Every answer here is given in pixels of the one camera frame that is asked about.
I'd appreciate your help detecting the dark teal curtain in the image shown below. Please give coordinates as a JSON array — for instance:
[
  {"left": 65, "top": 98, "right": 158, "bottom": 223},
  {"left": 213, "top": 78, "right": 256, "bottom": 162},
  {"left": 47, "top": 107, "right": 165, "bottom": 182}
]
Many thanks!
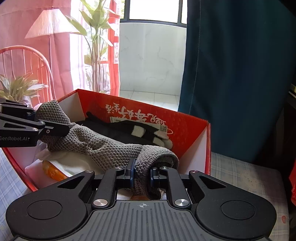
[{"left": 179, "top": 1, "right": 295, "bottom": 162}]

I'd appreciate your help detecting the red strawberry cardboard box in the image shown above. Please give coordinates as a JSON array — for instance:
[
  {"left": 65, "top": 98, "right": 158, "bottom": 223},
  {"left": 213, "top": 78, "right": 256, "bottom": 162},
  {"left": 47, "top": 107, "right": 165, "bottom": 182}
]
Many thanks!
[{"left": 1, "top": 90, "right": 211, "bottom": 199}]

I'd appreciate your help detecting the white cloth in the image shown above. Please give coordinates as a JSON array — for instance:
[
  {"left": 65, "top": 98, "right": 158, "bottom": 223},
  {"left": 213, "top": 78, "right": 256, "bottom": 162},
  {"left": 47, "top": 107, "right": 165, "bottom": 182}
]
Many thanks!
[{"left": 25, "top": 141, "right": 104, "bottom": 189}]

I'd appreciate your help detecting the grey knitted towel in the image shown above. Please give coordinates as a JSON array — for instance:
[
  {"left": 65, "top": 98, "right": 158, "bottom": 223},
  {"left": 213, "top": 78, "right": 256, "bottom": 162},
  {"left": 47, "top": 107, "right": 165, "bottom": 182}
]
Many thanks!
[{"left": 36, "top": 100, "right": 179, "bottom": 199}]

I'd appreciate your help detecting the red plastic bag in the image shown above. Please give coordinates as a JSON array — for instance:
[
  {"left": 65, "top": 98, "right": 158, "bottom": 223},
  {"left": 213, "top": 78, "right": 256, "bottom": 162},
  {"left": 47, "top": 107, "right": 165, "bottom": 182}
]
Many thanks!
[{"left": 289, "top": 167, "right": 296, "bottom": 205}]

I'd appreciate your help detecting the orange floral pouch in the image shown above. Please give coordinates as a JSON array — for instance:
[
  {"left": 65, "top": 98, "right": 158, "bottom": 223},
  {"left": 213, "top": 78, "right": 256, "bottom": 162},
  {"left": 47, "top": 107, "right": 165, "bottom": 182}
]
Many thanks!
[{"left": 42, "top": 160, "right": 68, "bottom": 181}]

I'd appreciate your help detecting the plaid tablecloth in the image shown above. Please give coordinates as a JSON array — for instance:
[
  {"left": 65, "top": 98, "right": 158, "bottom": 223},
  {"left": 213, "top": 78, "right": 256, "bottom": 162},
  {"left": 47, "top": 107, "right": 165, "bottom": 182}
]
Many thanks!
[{"left": 1, "top": 151, "right": 290, "bottom": 240}]

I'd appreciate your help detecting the black grey glove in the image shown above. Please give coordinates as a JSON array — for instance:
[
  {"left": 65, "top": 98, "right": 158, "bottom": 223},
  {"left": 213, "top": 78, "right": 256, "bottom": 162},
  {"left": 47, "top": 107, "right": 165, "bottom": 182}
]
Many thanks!
[{"left": 77, "top": 112, "right": 173, "bottom": 150}]

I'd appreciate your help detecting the pink printed backdrop curtain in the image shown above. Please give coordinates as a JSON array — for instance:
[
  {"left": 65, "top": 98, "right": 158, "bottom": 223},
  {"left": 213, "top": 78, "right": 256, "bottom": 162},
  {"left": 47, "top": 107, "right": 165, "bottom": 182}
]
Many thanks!
[{"left": 1, "top": 1, "right": 120, "bottom": 106}]

